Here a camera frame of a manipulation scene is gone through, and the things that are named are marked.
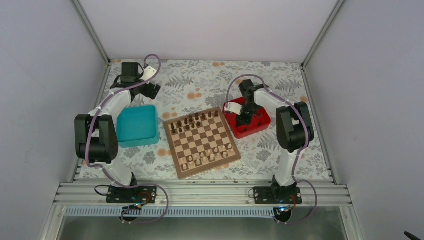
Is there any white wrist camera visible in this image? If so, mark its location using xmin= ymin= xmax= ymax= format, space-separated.
xmin=224 ymin=102 xmax=243 ymax=116
xmin=140 ymin=65 xmax=158 ymax=81

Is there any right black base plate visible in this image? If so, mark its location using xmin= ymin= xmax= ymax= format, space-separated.
xmin=251 ymin=186 xmax=303 ymax=205

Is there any wooden chessboard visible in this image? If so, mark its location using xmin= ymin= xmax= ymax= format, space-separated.
xmin=164 ymin=107 xmax=241 ymax=179

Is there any aluminium front rail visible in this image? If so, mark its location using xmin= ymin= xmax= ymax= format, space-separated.
xmin=53 ymin=180 xmax=352 ymax=207

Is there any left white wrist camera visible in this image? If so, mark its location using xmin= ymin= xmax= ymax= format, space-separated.
xmin=140 ymin=65 xmax=158 ymax=81

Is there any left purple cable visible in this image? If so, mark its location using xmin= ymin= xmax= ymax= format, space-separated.
xmin=84 ymin=53 xmax=170 ymax=225

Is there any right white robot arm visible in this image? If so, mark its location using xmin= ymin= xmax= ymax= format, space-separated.
xmin=235 ymin=79 xmax=315 ymax=204

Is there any blue plastic tray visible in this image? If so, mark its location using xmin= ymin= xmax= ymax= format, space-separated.
xmin=116 ymin=105 xmax=159 ymax=148

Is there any red plastic tray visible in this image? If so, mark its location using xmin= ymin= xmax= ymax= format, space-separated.
xmin=222 ymin=97 xmax=271 ymax=139

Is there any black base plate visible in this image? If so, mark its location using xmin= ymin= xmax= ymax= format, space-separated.
xmin=251 ymin=186 xmax=303 ymax=205
xmin=105 ymin=186 xmax=157 ymax=204

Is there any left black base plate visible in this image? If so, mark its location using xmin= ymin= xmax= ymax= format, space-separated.
xmin=105 ymin=186 xmax=157 ymax=204

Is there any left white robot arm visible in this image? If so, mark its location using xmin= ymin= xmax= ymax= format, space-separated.
xmin=74 ymin=62 xmax=160 ymax=203

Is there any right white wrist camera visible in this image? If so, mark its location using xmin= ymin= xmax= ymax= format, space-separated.
xmin=224 ymin=102 xmax=243 ymax=116

